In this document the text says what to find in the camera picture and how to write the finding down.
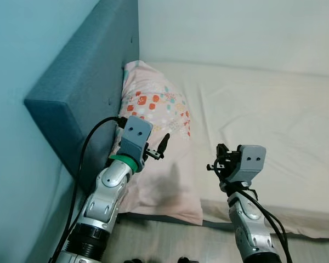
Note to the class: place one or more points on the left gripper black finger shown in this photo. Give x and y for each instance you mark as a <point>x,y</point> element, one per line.
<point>163,145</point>

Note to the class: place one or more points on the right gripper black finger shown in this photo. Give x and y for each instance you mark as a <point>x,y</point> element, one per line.
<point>223,152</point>

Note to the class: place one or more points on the pink floral pillow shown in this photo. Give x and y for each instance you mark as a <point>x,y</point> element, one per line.
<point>164,192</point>

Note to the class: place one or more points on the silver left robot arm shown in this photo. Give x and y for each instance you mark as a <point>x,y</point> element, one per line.
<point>107,192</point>

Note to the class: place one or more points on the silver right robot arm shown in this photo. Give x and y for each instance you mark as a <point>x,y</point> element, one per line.
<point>247,224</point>

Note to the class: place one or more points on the blue upholstered headboard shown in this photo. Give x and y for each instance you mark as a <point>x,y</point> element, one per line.
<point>82,82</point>

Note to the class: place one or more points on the right robot leg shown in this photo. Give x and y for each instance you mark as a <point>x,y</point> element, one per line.
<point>187,259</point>

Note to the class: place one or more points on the robot leg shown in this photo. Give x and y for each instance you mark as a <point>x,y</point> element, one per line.
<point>133,260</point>
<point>187,259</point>

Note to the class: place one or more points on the left robot leg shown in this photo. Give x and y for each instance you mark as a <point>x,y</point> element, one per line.
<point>133,260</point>

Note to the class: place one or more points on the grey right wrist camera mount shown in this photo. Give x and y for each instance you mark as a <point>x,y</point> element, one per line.
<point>251,161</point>

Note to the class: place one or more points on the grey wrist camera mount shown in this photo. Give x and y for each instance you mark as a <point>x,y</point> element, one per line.
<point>251,161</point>
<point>136,134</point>

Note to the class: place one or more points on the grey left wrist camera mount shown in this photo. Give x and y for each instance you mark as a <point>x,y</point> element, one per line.
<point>136,134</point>

